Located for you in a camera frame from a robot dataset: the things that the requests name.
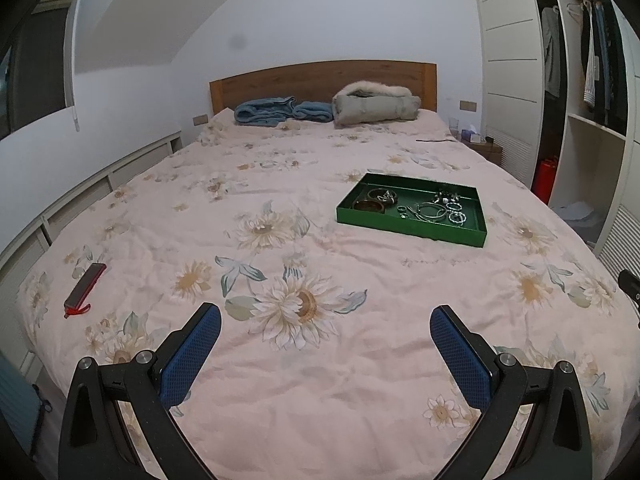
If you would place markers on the purple tissue box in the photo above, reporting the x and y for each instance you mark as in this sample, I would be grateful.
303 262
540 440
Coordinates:
471 135

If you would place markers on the blue folded blanket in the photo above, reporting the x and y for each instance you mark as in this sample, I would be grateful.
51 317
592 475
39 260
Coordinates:
262 110

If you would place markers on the wooden headboard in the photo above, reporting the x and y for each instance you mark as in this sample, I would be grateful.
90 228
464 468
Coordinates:
325 77

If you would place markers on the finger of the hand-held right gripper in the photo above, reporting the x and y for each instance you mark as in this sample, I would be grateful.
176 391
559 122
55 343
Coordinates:
630 285

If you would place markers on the grey ribbed heater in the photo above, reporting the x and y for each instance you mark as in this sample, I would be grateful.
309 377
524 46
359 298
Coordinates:
17 405

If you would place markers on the wooden nightstand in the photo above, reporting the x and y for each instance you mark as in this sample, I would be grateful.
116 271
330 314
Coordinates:
487 152

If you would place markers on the white striped hanging shirt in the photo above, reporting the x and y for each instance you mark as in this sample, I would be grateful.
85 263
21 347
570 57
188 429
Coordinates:
591 60

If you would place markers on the silver jewelry pile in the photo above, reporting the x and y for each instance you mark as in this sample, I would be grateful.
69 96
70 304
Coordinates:
446 195

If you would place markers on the blue folded cloth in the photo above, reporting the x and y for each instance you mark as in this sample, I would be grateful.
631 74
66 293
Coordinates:
315 111

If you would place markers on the white louvred door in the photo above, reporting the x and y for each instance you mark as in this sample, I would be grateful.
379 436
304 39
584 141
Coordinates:
622 240

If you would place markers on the grey hanging garment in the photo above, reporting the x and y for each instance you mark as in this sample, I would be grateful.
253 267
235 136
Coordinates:
551 50

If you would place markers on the amber brown bangle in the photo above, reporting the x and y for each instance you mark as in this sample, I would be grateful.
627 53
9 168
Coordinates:
371 194

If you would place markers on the grey fur-trimmed jacket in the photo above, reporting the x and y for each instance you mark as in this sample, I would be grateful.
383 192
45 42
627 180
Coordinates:
375 105

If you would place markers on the red fire extinguisher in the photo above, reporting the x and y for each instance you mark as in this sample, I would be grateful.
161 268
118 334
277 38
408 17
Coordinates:
545 180

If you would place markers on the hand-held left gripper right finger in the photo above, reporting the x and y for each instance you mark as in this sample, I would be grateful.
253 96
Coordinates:
460 355

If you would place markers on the thin silver bangle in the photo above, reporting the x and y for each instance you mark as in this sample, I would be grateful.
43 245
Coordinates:
434 203

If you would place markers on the brown wall socket plate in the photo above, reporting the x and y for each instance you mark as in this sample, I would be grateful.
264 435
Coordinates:
200 119
467 105

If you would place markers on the red and black phone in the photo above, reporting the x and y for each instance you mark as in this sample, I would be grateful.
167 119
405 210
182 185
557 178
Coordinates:
85 287

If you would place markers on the dark hanging clothes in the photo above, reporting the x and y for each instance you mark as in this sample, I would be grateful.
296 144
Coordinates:
612 65

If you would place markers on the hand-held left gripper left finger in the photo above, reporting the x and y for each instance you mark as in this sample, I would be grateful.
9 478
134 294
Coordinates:
192 355

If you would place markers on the drinking glass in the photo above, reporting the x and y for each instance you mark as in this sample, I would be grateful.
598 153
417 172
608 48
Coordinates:
453 125

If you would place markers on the dark window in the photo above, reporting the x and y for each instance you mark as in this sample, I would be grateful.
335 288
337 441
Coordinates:
40 60

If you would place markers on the green jewelry tray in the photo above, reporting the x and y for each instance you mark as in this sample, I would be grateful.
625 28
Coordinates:
415 195

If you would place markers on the dark brown bangle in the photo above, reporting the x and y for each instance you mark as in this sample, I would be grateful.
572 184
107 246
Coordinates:
369 210

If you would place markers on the white wardrobe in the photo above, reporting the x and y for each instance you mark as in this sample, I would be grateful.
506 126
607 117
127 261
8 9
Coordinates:
510 35

